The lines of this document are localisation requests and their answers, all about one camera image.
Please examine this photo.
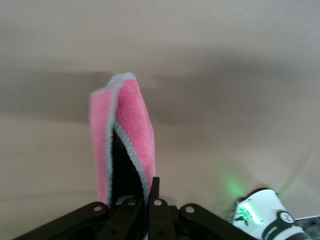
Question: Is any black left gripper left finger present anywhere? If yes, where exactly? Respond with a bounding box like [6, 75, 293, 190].
[12, 127, 148, 240]

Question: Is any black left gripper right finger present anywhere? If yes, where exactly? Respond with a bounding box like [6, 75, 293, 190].
[147, 176, 251, 240]

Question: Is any pink cloth with grey edge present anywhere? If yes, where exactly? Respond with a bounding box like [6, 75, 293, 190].
[89, 71, 157, 205]

